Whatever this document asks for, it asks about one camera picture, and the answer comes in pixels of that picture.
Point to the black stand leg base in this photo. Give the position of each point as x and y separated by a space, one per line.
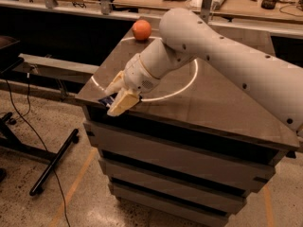
9 140

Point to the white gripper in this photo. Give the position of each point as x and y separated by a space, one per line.
137 76

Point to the dark chair seat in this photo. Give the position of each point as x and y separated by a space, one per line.
10 50

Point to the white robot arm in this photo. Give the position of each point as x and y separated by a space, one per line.
274 84

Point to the orange fruit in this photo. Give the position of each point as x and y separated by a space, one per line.
142 30

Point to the black round cup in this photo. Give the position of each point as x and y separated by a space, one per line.
268 4

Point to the blue rxbar blueberry wrapper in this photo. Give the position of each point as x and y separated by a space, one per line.
108 100

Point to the grey drawer cabinet table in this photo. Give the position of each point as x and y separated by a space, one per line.
195 146

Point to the metal frame rail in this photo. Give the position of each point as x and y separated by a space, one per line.
56 69

